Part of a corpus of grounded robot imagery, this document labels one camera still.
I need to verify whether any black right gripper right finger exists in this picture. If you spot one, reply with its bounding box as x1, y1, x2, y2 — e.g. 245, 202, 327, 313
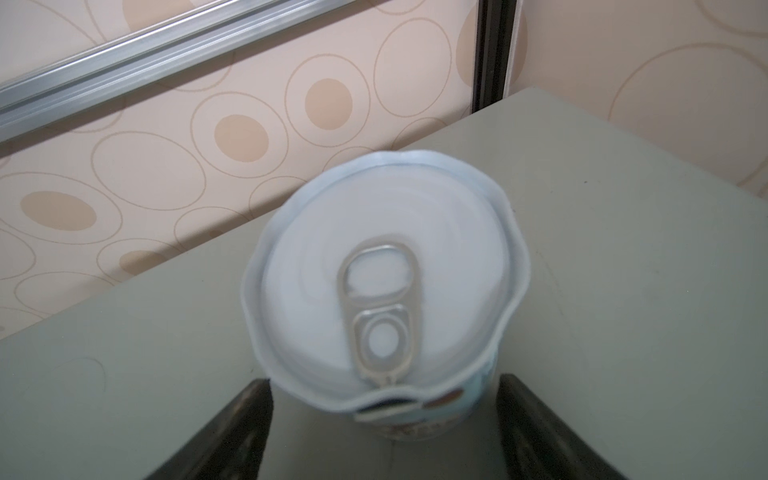
496, 374, 626, 480

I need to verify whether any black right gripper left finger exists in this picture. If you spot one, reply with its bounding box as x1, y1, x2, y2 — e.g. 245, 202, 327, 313
148, 379, 274, 479

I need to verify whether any horizontal aluminium rail back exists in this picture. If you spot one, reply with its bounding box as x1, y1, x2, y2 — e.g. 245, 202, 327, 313
1, 0, 344, 142

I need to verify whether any black frame post right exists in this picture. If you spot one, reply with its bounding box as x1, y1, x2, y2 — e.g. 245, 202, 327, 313
471, 0, 522, 113

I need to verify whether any blue label can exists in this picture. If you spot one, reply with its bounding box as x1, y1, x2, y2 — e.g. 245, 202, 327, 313
240, 150, 531, 441

